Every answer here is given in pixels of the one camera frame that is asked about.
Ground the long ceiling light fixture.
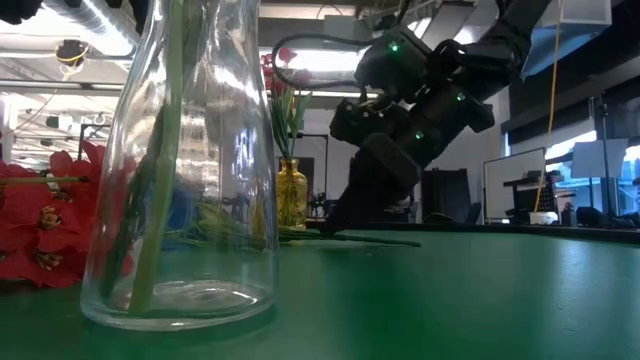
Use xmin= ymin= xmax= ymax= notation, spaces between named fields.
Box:
xmin=264 ymin=88 xmax=484 ymax=106

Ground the yellow glass vase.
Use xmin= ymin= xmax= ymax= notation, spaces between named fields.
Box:
xmin=276 ymin=158 xmax=310 ymax=231

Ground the white artificial tulip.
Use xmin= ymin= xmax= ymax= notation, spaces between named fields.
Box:
xmin=127 ymin=0 xmax=191 ymax=317

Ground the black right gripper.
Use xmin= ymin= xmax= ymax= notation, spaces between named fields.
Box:
xmin=327 ymin=27 xmax=454 ymax=229

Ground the black flat panel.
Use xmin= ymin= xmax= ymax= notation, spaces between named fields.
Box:
xmin=420 ymin=167 xmax=472 ymax=224

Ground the clear glass vase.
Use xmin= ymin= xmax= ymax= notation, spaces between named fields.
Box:
xmin=79 ymin=0 xmax=280 ymax=332

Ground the white whiteboard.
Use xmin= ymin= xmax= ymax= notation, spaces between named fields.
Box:
xmin=482 ymin=146 xmax=547 ymax=221

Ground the black round ceiling device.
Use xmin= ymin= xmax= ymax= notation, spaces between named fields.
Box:
xmin=54 ymin=38 xmax=90 ymax=66

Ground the green table mat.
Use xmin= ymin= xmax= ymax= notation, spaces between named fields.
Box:
xmin=0 ymin=227 xmax=640 ymax=360

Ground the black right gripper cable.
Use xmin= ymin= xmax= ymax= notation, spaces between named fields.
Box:
xmin=272 ymin=33 xmax=374 ymax=92

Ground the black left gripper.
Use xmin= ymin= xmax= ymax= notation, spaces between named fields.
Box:
xmin=0 ymin=0 xmax=152 ymax=35

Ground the black metal frame stand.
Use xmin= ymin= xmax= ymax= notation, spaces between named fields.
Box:
xmin=287 ymin=131 xmax=330 ymax=207

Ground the white paper sign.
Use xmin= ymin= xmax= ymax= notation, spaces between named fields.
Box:
xmin=570 ymin=138 xmax=629 ymax=180

